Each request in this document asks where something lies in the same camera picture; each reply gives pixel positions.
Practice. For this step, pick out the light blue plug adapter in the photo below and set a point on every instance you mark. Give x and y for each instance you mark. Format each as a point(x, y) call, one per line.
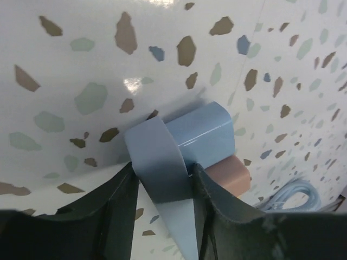
point(204, 136)

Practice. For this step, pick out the blue power strip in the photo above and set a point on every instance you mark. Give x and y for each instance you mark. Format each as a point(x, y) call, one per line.
point(158, 163)

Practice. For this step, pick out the mauve plug adapter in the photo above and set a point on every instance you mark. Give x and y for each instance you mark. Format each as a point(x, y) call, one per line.
point(231, 174)

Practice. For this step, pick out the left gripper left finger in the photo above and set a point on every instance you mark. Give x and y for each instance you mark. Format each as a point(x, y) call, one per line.
point(99, 225)

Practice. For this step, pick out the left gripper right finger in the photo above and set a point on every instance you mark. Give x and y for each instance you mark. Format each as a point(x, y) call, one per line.
point(228, 228)

